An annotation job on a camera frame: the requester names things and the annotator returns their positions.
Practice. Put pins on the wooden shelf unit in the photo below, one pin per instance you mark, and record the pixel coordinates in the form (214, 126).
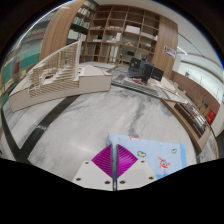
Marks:
(123, 33)

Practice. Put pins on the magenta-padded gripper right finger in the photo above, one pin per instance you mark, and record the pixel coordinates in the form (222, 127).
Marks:
(130, 170)

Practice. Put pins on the black model on grey base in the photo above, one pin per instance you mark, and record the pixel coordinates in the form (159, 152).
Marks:
(141, 71)

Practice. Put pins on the brown model on wooden board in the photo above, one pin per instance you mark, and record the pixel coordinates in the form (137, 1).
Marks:
(191, 120)

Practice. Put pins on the glass-fronted bookshelf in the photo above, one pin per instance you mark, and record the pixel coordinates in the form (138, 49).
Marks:
(23, 60)

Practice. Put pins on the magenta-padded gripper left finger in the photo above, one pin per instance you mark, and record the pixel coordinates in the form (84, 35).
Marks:
(98, 171)

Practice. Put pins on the small white architectural model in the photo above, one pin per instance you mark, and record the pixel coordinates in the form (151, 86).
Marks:
(169, 86)

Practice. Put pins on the dark bookshelf with books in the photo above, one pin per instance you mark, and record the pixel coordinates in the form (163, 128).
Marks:
(81, 23)

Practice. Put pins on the white wall poster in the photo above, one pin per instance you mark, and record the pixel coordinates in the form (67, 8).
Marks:
(170, 51)

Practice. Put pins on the light blue printed towel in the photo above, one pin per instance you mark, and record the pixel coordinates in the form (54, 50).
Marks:
(156, 150)

